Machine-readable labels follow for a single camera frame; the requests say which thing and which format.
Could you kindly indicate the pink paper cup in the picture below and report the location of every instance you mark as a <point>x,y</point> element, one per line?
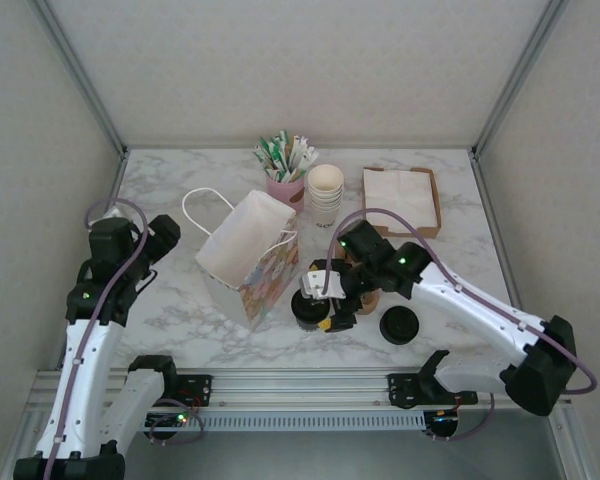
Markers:
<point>286,192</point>

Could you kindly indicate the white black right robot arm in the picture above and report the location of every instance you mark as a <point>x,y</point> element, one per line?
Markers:
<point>480,315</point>

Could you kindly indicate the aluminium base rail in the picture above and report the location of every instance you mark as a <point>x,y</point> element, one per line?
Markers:
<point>300,387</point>

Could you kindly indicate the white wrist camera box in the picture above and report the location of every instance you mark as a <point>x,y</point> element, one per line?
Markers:
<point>316,285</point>
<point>116,215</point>

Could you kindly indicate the white paper napkin stack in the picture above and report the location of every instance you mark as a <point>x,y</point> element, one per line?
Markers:
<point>405,192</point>

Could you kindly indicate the brown cardboard napkin tray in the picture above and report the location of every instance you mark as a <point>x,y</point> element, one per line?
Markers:
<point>430,233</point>

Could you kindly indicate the black cup lid stack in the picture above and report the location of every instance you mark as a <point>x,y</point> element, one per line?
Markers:
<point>400,325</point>

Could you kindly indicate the black plastic cup lid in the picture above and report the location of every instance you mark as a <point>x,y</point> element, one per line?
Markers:
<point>307,312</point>

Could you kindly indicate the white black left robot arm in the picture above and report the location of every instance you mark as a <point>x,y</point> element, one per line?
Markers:
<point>92,375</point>

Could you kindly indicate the aluminium table side rail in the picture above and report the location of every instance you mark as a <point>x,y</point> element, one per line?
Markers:
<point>487,200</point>
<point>118,175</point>

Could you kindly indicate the brown pulp cup carrier stack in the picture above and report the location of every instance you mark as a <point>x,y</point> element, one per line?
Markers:
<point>370,302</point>

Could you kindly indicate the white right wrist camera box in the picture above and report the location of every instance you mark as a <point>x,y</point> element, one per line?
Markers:
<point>316,285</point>

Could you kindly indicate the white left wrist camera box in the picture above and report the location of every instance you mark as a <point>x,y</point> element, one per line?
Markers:
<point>116,215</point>

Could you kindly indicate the cartoon animal paper gift bag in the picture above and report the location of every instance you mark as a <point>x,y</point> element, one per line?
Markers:
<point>240,240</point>

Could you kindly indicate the aluminium frame post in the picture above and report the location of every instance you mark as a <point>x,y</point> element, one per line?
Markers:
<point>83,75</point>
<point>518,75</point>

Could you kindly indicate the small circuit board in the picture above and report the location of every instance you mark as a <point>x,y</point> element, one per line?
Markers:
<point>445,417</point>
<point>172,419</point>

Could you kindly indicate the green white sugar stick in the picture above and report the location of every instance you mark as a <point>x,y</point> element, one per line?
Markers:
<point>282,145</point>
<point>271,150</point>
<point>262,159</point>

